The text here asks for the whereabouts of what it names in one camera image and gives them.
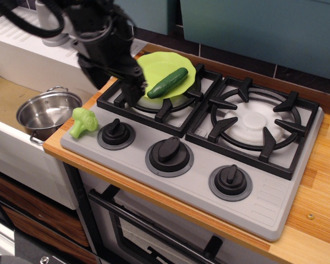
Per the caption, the black right burner grate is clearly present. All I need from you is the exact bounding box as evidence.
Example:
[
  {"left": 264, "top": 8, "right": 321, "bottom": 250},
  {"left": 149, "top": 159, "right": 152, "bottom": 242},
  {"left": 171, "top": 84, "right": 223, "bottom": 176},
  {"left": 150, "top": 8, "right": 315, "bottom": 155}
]
[{"left": 186, "top": 77, "right": 324, "bottom": 180}]

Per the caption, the black burner grate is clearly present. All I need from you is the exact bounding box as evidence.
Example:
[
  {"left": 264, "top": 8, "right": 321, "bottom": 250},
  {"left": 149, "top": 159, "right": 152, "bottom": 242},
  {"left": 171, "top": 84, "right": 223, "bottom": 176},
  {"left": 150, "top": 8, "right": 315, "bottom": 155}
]
[
  {"left": 186, "top": 77, "right": 324, "bottom": 180},
  {"left": 97, "top": 63, "right": 223, "bottom": 137}
]

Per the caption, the black middle stove knob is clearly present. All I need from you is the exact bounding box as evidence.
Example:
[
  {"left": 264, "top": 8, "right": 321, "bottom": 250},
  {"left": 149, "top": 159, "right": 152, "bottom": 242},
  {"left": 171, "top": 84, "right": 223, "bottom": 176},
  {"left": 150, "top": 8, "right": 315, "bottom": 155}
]
[{"left": 145, "top": 136, "right": 194, "bottom": 178}]

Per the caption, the black left burner grate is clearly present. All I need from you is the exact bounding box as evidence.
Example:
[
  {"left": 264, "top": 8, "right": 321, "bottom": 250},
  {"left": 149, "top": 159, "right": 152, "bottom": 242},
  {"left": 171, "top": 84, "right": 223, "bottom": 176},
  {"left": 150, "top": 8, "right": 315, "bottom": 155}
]
[{"left": 97, "top": 63, "right": 223, "bottom": 137}]

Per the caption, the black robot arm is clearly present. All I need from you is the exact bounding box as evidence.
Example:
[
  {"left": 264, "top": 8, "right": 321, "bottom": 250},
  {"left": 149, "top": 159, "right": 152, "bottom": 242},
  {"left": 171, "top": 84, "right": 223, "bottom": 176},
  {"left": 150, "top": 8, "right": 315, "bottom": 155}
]
[{"left": 43, "top": 1, "right": 146, "bottom": 107}]

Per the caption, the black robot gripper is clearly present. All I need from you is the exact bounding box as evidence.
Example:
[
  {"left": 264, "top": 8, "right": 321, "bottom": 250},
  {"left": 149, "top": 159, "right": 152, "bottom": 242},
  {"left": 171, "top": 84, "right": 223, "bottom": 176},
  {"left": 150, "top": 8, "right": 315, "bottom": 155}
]
[{"left": 73, "top": 30, "right": 147, "bottom": 107}]

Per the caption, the black left stove knob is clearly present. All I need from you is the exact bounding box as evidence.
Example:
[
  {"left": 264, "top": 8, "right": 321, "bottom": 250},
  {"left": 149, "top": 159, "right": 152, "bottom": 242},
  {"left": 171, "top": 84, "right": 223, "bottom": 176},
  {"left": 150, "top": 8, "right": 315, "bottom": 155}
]
[{"left": 97, "top": 118, "right": 135, "bottom": 151}]

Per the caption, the wooden drawer front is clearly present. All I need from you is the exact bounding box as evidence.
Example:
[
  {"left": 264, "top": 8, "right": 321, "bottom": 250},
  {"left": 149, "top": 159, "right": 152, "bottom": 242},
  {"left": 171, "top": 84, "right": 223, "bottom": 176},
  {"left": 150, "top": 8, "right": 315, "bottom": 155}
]
[{"left": 0, "top": 173, "right": 97, "bottom": 263}]

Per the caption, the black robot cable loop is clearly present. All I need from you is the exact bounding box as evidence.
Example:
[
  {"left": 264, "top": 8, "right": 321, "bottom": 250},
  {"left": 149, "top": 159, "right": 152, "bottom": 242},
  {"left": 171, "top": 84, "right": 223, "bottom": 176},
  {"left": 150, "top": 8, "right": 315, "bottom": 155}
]
[{"left": 0, "top": 0, "right": 65, "bottom": 39}]

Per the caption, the black right stove knob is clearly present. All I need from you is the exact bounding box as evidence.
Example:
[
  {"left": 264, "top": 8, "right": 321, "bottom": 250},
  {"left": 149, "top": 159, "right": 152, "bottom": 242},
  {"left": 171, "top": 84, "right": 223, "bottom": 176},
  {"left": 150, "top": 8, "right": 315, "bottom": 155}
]
[{"left": 208, "top": 165, "right": 253, "bottom": 202}]

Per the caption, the black stove knob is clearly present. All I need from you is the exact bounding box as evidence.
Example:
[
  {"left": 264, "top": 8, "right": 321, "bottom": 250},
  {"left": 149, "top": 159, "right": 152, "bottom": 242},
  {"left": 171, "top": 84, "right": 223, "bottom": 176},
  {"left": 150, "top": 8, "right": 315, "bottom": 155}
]
[
  {"left": 97, "top": 118, "right": 135, "bottom": 151},
  {"left": 208, "top": 165, "right": 253, "bottom": 202},
  {"left": 145, "top": 136, "right": 194, "bottom": 178}
]

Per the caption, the dark green toy pickle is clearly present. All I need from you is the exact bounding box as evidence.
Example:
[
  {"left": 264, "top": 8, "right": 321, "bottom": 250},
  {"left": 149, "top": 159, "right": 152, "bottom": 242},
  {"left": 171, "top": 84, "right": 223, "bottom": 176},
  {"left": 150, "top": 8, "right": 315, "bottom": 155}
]
[{"left": 147, "top": 67, "right": 188, "bottom": 99}]

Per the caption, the stainless steel pot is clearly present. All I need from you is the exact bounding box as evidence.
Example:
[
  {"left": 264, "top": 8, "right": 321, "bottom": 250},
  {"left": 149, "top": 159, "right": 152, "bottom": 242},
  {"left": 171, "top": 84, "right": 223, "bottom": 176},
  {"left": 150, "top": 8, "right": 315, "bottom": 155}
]
[{"left": 16, "top": 86, "right": 83, "bottom": 145}]

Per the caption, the grey toy stove top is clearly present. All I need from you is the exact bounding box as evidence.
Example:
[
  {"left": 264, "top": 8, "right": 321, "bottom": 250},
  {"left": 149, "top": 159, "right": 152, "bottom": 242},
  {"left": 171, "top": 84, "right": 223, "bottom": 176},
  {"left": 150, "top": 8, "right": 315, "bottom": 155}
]
[{"left": 59, "top": 52, "right": 325, "bottom": 243}]

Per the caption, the light green toy cauliflower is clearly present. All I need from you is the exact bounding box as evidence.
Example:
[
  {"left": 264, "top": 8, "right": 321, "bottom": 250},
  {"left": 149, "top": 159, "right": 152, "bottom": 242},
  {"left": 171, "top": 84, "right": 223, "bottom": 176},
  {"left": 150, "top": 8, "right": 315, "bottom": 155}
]
[{"left": 69, "top": 107, "right": 98, "bottom": 138}]

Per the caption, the white toy sink unit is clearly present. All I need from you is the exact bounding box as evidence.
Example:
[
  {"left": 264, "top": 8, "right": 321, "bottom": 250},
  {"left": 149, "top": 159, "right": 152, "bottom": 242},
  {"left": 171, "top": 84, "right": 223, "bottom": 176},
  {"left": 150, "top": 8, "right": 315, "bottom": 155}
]
[{"left": 0, "top": 15, "right": 97, "bottom": 210}]

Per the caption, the lime green plastic plate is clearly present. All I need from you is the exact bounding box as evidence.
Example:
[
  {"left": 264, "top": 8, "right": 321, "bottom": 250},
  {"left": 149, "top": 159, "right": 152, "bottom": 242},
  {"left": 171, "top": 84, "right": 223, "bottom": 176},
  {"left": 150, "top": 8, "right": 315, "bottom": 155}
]
[{"left": 137, "top": 52, "right": 196, "bottom": 99}]

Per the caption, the grey toy faucet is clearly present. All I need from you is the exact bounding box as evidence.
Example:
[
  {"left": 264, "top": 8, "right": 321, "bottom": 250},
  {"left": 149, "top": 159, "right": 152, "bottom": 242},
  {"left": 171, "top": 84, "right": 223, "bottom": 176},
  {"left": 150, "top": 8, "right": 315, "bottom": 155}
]
[{"left": 35, "top": 0, "right": 79, "bottom": 47}]

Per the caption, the toy oven door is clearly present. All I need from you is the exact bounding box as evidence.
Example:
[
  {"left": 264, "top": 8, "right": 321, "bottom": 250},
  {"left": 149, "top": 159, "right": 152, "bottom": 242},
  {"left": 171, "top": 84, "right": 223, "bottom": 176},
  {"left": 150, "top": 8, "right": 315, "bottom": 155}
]
[{"left": 87, "top": 184, "right": 281, "bottom": 264}]

